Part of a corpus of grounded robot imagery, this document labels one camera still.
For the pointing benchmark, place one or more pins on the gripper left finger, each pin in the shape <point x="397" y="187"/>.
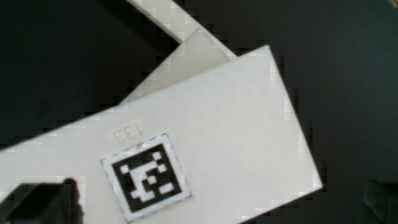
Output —
<point x="42" y="203"/>

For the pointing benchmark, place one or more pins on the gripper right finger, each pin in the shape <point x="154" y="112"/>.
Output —
<point x="381" y="203"/>

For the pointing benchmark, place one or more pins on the white cabinet top block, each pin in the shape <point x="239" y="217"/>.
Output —
<point x="191" y="157"/>

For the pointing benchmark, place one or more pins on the white cabinet body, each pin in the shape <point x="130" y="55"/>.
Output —
<point x="200" y="55"/>

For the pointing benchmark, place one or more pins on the white U-shaped workspace frame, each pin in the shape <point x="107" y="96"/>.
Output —
<point x="170" y="17"/>

